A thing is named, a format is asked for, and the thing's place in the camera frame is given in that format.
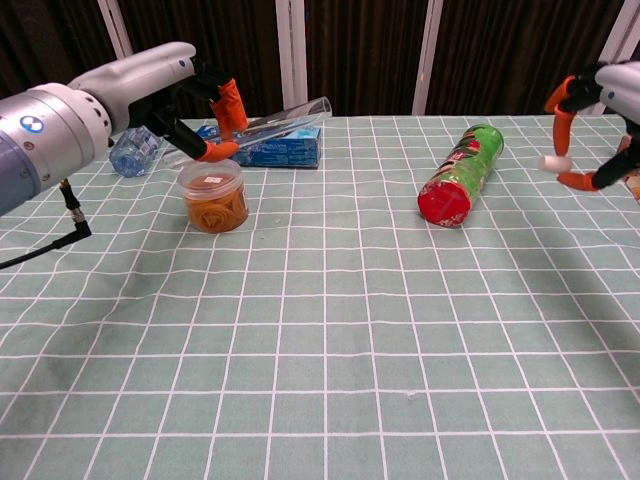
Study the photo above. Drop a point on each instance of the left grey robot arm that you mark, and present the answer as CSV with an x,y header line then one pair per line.
x,y
45,135

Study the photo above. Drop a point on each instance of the white frame post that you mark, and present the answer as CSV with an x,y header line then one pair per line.
x,y
292,57
620,35
114,25
427,57

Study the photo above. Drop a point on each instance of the blue cookie box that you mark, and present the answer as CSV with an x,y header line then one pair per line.
x,y
290,152

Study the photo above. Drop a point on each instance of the green white checkered tablecloth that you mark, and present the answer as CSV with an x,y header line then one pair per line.
x,y
320,375

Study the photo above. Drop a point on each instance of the clear plastic water bottle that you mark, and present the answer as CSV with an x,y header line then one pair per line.
x,y
132,155

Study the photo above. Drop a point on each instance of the small white cap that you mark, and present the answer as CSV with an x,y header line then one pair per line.
x,y
552,164

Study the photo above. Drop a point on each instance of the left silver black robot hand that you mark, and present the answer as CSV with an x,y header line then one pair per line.
x,y
145,70

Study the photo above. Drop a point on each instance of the clear glass test tube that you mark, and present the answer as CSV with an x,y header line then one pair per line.
x,y
295,117

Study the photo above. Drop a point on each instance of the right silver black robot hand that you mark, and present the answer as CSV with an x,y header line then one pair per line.
x,y
622,85

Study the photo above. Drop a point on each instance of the green chips can red lid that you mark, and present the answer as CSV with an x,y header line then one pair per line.
x,y
460,170

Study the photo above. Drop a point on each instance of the orange carton box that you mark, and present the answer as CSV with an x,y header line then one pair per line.
x,y
635,187

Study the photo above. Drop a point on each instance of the clear jar with brown snacks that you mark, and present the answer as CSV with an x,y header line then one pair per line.
x,y
215,210

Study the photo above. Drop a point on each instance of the dark pleated curtain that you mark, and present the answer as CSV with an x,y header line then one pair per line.
x,y
365,50

